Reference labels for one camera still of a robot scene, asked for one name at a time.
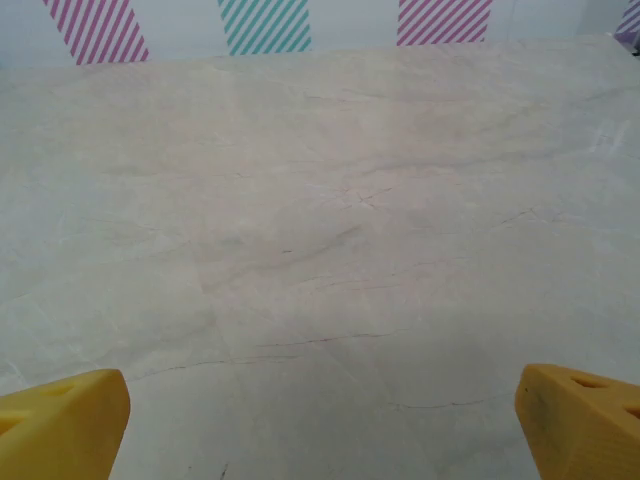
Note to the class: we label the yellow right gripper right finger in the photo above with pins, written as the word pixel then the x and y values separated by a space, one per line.
pixel 580 430

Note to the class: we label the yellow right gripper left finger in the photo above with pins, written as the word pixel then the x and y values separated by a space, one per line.
pixel 65 425

